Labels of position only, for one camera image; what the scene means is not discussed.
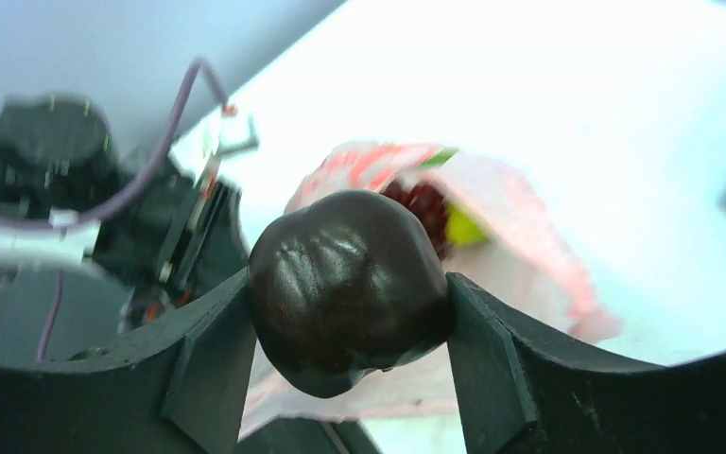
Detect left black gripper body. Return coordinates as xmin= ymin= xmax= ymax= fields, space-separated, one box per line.
xmin=90 ymin=165 xmax=248 ymax=307

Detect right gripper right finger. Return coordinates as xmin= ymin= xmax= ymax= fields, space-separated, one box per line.
xmin=447 ymin=273 xmax=726 ymax=454

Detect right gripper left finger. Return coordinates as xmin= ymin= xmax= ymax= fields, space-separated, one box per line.
xmin=0 ymin=272 xmax=255 ymax=453

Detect pink plastic bag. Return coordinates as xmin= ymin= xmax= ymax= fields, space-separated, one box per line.
xmin=239 ymin=142 xmax=620 ymax=437

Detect dark brown fake fruit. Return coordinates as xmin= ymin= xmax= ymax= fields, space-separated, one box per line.
xmin=247 ymin=190 xmax=455 ymax=398

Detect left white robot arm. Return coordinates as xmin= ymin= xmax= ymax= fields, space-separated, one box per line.
xmin=0 ymin=95 xmax=248 ymax=308

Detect green fake pear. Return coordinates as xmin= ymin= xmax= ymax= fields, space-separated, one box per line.
xmin=445 ymin=204 xmax=491 ymax=247

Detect red fake grapes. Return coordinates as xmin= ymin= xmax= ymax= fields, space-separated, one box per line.
xmin=381 ymin=181 xmax=452 ymax=261

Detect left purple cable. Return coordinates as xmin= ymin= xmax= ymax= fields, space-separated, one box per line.
xmin=0 ymin=57 xmax=235 ymax=365

